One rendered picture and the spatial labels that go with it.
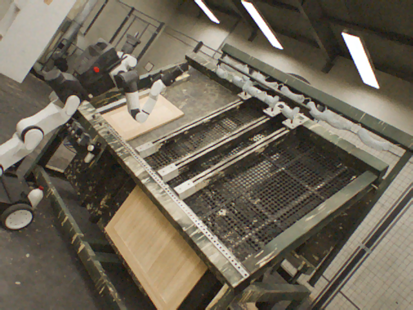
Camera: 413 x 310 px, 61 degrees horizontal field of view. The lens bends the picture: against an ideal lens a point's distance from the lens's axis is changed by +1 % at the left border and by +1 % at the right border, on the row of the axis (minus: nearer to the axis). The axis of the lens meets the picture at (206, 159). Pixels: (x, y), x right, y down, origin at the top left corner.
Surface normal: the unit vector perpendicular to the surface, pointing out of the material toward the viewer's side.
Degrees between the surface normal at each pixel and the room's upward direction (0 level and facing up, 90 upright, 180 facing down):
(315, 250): 90
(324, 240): 90
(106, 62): 90
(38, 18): 90
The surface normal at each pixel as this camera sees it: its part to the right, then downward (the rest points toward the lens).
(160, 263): -0.53, -0.30
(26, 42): 0.57, 0.50
